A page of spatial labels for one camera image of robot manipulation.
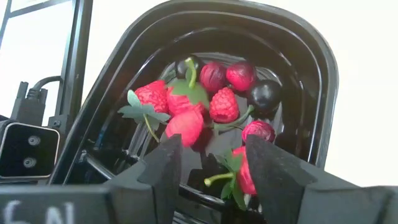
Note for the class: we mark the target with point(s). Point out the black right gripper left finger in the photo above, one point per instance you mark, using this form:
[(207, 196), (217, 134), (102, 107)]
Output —
[(164, 174)]

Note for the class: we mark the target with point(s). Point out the black metal frame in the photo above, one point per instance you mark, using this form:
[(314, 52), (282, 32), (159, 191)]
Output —
[(74, 46)]

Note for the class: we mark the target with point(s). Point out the bright red cherry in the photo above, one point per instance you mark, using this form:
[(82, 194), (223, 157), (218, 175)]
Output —
[(241, 74)]

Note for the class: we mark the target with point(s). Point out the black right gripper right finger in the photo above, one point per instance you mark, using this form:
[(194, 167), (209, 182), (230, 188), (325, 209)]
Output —
[(280, 186)]

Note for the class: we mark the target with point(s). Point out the dark red cherry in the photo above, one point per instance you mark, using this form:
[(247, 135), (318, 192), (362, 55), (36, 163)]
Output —
[(213, 76)]

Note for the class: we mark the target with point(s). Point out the plain red strawberry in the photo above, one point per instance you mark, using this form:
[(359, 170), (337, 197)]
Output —
[(185, 126)]

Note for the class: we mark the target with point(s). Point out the small black cherry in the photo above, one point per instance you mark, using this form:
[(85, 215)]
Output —
[(180, 67)]

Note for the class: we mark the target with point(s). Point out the silver-edged table-level camera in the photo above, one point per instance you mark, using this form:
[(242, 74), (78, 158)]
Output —
[(28, 152)]

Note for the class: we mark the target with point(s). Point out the red strawberry with long stem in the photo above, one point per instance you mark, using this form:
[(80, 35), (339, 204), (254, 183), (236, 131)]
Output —
[(180, 104)]

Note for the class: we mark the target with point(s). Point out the streaked pink-red berry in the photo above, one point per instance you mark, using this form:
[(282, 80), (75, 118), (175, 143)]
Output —
[(258, 130)]

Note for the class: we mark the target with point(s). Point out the red strawberry with curved stem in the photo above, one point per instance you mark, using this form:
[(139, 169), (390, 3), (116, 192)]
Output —
[(244, 174)]

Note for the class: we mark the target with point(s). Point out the black plastic container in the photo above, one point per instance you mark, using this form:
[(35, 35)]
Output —
[(280, 37)]

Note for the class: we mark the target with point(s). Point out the red raspberry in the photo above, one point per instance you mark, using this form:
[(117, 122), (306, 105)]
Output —
[(224, 105)]

